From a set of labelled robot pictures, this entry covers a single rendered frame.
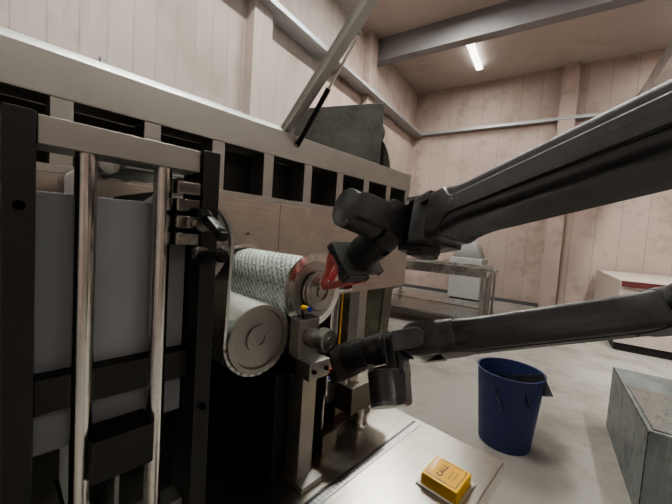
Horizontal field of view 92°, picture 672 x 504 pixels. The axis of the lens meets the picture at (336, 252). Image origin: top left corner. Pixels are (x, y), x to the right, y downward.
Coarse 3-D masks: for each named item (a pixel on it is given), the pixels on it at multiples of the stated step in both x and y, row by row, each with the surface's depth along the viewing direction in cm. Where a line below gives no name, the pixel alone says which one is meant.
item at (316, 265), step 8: (312, 264) 62; (320, 264) 63; (304, 272) 61; (296, 280) 59; (296, 288) 59; (296, 296) 60; (296, 304) 60; (304, 312) 61; (312, 312) 63; (320, 312) 65
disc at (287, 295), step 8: (304, 256) 61; (312, 256) 62; (320, 256) 64; (296, 264) 59; (304, 264) 61; (296, 272) 59; (288, 280) 58; (336, 280) 68; (288, 288) 58; (336, 288) 68; (288, 296) 59; (336, 296) 68; (288, 304) 59; (288, 312) 59; (296, 312) 60; (328, 312) 67; (320, 320) 65
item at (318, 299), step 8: (312, 272) 62; (320, 272) 62; (304, 280) 61; (312, 280) 60; (304, 288) 60; (312, 288) 60; (320, 288) 62; (304, 296) 60; (312, 296) 60; (320, 296) 62; (328, 296) 63; (304, 304) 61; (312, 304) 60; (320, 304) 62; (328, 304) 64
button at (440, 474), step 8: (432, 464) 63; (440, 464) 64; (448, 464) 64; (424, 472) 61; (432, 472) 61; (440, 472) 61; (448, 472) 61; (456, 472) 62; (464, 472) 62; (424, 480) 61; (432, 480) 60; (440, 480) 59; (448, 480) 59; (456, 480) 60; (464, 480) 60; (432, 488) 60; (440, 488) 59; (448, 488) 58; (456, 488) 58; (464, 488) 59; (448, 496) 58; (456, 496) 57
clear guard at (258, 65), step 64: (0, 0) 52; (64, 0) 55; (128, 0) 59; (192, 0) 63; (256, 0) 67; (320, 0) 73; (128, 64) 67; (192, 64) 72; (256, 64) 78; (320, 64) 86
